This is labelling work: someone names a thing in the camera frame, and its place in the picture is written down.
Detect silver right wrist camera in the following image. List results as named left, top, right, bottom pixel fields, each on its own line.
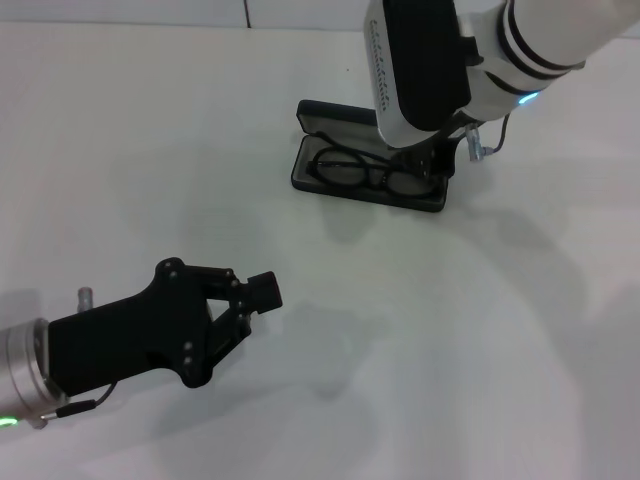
left=367, top=0, right=474, bottom=149

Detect black glasses case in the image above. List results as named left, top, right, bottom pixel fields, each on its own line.
left=289, top=99, right=449, bottom=214

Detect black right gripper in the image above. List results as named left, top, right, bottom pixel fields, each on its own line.
left=394, top=115, right=474, bottom=184

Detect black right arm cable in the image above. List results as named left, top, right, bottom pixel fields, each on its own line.
left=464, top=113, right=512, bottom=162

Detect black glasses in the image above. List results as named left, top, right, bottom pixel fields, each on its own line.
left=312, top=130, right=436, bottom=199

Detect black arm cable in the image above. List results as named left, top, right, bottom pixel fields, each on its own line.
left=464, top=113, right=512, bottom=162
left=37, top=382, right=121, bottom=429

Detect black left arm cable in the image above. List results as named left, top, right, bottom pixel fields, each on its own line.
left=37, top=382, right=121, bottom=429

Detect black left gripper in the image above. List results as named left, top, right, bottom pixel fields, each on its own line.
left=47, top=257, right=285, bottom=390

